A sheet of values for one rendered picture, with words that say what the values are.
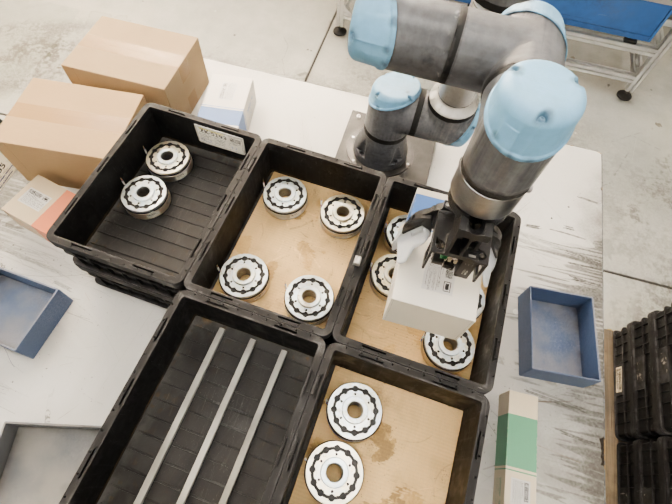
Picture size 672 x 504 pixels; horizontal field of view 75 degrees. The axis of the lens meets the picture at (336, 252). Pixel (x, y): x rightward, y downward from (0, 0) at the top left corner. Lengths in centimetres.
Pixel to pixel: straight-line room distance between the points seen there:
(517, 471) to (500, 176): 71
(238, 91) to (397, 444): 101
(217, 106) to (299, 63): 141
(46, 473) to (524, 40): 109
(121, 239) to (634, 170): 238
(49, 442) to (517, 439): 96
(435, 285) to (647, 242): 191
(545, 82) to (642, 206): 220
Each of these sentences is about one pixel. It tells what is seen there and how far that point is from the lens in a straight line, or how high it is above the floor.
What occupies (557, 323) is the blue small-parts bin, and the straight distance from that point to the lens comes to 121.
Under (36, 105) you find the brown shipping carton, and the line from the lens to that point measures 140.
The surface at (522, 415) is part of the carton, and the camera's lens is 105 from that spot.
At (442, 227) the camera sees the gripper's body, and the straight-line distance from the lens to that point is 56.
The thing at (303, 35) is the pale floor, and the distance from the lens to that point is 289.
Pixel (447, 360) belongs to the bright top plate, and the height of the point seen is 86.
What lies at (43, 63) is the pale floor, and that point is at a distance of 303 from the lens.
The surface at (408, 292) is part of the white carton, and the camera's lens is 63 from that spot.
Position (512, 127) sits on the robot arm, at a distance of 40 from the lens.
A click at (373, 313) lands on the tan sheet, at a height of 83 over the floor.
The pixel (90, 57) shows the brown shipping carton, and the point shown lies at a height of 86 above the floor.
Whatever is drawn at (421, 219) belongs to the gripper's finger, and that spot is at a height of 121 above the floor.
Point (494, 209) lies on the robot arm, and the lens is 48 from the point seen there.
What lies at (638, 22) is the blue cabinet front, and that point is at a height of 41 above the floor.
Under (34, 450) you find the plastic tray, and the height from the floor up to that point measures 70.
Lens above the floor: 171
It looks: 62 degrees down
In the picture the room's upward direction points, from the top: 6 degrees clockwise
